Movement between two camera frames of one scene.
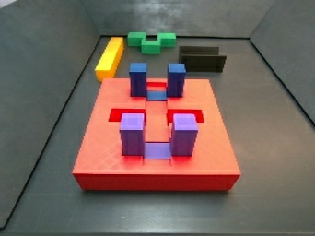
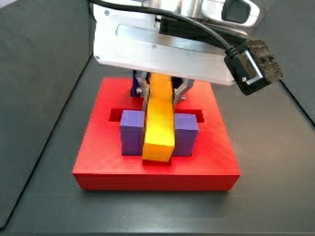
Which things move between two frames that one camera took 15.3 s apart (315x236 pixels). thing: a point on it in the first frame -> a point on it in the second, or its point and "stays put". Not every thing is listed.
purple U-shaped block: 182,136 stays put
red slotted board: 210,171 stays put
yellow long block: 110,59 -> 159,141
